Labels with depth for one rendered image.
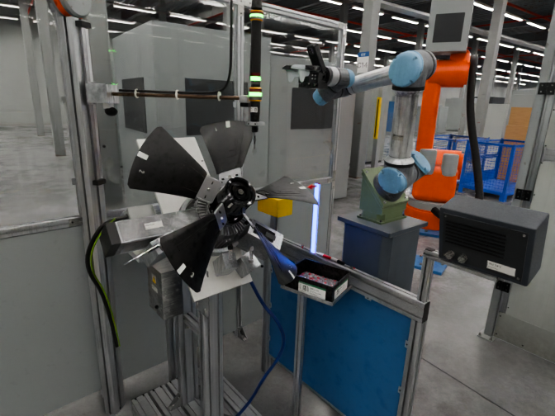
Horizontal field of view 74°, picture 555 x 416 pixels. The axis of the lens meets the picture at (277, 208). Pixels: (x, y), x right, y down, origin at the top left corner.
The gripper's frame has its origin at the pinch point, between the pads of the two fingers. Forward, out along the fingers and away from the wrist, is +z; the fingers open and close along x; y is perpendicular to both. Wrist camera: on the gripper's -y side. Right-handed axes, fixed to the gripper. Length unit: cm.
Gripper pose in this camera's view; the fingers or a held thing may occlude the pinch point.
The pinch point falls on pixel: (289, 65)
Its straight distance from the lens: 145.4
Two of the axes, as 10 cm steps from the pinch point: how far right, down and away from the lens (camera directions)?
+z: -7.6, 1.5, -6.3
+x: -6.5, -2.3, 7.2
